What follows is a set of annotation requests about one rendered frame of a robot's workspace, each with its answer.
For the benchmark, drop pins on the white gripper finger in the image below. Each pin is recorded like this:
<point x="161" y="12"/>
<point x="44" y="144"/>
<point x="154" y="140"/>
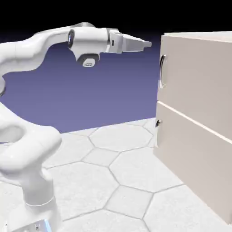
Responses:
<point x="148" y="44"/>

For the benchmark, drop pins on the beige door with round knob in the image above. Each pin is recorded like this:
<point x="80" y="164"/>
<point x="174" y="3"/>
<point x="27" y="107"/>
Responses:
<point x="195" y="159"/>

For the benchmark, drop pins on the small round silver knob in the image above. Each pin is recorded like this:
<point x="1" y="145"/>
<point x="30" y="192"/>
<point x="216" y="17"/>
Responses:
<point x="158" y="123"/>

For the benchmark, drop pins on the beige cabinet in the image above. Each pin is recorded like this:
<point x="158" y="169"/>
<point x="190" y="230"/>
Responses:
<point x="197" y="116"/>

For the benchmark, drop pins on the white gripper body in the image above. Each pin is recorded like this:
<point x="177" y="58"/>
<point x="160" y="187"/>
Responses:
<point x="133" y="43"/>

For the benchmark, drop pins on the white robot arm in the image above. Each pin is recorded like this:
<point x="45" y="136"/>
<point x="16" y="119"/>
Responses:
<point x="36" y="45"/>

